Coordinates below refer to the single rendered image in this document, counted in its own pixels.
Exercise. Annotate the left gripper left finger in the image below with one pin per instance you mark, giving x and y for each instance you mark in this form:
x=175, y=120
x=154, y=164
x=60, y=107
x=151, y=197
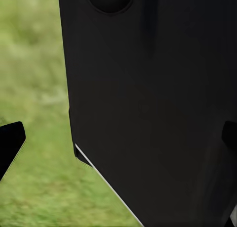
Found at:
x=12, y=137

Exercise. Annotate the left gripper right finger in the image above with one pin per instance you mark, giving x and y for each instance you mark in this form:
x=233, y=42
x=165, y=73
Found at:
x=229, y=137

